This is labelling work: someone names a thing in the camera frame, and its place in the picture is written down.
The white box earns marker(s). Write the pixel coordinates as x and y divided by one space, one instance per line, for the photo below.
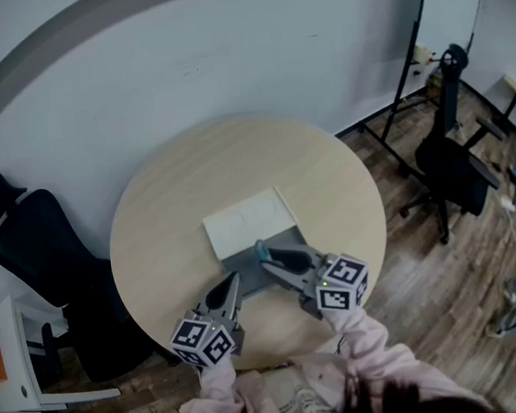
246 225

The pale bottle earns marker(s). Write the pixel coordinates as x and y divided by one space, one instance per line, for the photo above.
421 53

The person's torso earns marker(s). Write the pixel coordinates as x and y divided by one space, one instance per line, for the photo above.
294 397

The person's left forearm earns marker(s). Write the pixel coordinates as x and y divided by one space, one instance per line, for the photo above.
217 395

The person's right forearm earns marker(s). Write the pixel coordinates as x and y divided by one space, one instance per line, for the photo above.
392 369

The white power strip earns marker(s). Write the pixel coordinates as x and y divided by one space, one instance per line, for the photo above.
506 203

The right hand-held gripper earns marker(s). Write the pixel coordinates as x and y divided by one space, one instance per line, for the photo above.
342 283

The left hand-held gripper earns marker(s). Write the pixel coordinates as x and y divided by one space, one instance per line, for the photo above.
203 340

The black office chair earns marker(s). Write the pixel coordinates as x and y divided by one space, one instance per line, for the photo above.
44 249
449 169

